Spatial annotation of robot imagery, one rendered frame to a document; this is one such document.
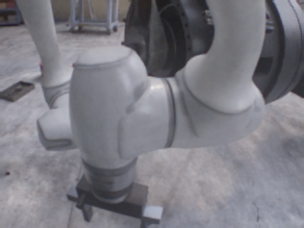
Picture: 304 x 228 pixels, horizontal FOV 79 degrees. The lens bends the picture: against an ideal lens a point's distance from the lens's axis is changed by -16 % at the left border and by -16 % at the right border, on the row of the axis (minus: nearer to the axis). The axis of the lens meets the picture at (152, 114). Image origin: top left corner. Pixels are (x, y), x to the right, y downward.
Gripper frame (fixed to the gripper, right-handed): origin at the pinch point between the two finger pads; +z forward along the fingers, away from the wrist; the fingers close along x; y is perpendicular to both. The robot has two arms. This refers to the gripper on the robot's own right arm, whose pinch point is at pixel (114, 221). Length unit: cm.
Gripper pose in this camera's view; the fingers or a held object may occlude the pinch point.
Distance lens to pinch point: 52.1
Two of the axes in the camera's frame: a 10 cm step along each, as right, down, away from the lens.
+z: -0.8, 8.4, 5.4
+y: -2.1, 5.2, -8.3
